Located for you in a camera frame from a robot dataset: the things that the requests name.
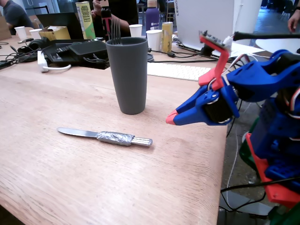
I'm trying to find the blue gripper black motor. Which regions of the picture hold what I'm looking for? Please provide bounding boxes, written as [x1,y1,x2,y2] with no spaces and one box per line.
[165,84,240,126]

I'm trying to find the metal fork taped handle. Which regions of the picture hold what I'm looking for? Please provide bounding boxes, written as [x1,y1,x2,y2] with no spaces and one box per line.
[110,18,123,46]

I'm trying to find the bystander bare forearm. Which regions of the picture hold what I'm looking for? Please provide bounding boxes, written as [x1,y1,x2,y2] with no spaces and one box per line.
[112,18,131,36]

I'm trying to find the bystander bare hand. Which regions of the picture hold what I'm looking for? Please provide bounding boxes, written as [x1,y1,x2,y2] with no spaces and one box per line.
[287,13,300,33]

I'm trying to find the white keyboard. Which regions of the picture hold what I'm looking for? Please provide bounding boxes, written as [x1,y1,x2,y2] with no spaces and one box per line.
[147,62,212,82]

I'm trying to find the green table clamp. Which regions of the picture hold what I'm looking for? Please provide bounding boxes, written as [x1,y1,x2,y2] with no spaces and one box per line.
[268,201,300,225]
[239,116,260,174]

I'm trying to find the gray plastic cup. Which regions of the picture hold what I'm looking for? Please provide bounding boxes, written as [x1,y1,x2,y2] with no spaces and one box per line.
[105,37,149,115]

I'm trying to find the yellow drink can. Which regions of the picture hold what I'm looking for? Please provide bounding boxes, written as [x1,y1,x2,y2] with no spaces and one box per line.
[161,21,174,53]

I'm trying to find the white paper cup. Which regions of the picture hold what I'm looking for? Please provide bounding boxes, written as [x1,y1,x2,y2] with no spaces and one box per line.
[128,24,143,38]
[145,29,163,52]
[29,28,43,40]
[14,26,27,40]

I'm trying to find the white paper sheet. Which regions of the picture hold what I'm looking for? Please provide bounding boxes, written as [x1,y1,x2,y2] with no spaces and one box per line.
[228,42,267,58]

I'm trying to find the white laptop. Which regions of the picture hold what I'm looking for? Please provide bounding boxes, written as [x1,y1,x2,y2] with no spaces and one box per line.
[174,0,235,59]

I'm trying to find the purple bottle wooden cap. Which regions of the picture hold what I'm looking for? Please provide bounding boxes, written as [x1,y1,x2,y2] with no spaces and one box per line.
[145,0,160,31]

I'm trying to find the white round table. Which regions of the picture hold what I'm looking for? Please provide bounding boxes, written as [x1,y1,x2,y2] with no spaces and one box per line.
[255,37,300,57]

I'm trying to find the gray metal table foot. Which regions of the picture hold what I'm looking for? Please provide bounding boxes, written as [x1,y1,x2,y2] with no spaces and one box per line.
[217,189,274,225]

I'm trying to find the person in black shirt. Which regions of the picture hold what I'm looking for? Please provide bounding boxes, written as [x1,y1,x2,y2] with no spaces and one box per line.
[90,0,140,38]

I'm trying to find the black bottle pink letter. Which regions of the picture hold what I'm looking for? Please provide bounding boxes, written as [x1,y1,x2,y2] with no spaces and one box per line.
[100,0,112,42]

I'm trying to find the black flat electronic device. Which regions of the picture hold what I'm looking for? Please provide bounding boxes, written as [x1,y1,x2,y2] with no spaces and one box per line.
[42,38,110,70]

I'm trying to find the yellow green snack tube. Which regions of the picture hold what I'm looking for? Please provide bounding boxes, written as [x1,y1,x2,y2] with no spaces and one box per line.
[75,1,97,40]

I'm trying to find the yellow cardboard box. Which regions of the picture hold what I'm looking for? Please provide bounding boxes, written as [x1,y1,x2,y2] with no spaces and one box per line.
[38,25,71,41]

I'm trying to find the black laptop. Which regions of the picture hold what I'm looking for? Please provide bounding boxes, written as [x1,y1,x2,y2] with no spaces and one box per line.
[36,12,82,40]

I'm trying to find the black headphones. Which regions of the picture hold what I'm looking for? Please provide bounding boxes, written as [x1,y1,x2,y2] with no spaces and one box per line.
[17,37,51,55]

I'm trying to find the person in gray shirt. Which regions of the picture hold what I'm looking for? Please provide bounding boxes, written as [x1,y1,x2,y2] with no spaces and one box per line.
[1,0,34,36]

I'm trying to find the brown cardboard box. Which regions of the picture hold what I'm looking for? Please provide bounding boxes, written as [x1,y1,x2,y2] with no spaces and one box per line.
[0,14,12,41]

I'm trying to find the thin white cable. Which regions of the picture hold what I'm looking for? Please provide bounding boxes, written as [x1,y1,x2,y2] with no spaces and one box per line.
[225,125,239,210]

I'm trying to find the red camera mount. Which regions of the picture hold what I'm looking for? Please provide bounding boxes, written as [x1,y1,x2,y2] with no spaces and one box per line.
[198,35,232,92]

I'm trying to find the black cable with plug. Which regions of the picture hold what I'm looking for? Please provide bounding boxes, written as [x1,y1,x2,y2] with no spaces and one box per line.
[148,47,220,64]

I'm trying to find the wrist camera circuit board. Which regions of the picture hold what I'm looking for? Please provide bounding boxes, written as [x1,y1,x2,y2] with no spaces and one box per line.
[199,30,233,51]

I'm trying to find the metal knife taped handle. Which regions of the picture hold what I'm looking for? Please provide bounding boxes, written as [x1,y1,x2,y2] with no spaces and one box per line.
[57,127,154,148]

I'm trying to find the black floor cable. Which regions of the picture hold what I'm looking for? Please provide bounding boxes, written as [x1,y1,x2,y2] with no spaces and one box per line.
[220,176,300,213]

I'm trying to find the black sleeved camera cable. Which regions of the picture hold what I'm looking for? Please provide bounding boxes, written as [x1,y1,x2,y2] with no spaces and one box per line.
[233,31,300,41]

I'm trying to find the red robot base plate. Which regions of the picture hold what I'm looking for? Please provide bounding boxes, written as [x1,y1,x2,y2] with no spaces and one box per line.
[245,133,300,210]

